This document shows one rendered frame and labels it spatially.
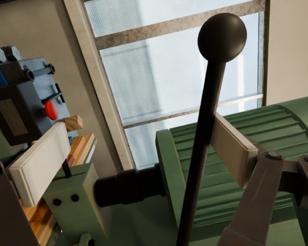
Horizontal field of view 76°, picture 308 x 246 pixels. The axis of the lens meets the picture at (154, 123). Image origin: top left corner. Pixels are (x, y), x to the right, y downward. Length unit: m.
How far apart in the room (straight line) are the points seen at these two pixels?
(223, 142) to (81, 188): 0.25
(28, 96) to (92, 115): 1.42
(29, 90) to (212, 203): 0.30
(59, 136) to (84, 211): 0.22
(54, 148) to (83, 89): 1.50
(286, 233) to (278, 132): 0.19
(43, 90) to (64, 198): 0.18
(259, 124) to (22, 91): 0.34
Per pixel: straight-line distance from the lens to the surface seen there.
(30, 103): 0.32
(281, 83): 2.01
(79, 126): 0.65
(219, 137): 0.17
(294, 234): 0.46
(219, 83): 0.16
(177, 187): 0.29
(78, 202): 0.37
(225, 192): 0.31
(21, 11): 1.73
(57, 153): 0.18
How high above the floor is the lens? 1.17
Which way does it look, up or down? 1 degrees down
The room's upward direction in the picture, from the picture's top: 77 degrees clockwise
